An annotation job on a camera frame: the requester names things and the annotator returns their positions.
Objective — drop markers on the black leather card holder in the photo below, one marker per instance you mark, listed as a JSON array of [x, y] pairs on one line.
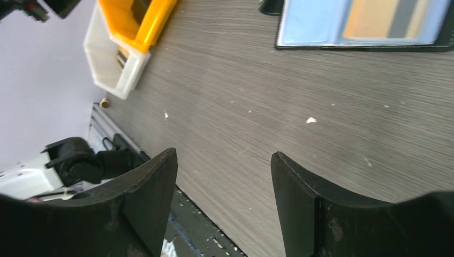
[[318, 25]]

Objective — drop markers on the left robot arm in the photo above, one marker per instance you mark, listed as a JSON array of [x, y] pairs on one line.
[[72, 161]]

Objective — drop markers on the gold card with stripe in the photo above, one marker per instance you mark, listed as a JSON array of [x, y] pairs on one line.
[[122, 56]]

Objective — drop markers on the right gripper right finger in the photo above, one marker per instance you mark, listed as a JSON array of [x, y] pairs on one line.
[[320, 218]]

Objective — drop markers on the small wooden peg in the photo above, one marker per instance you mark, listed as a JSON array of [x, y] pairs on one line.
[[104, 103]]

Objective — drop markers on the white plastic tray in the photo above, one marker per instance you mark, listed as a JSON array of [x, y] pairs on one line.
[[101, 49]]

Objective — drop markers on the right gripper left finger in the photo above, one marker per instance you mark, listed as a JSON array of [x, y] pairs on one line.
[[89, 224]]

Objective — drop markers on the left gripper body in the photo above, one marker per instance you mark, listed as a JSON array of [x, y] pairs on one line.
[[33, 8]]

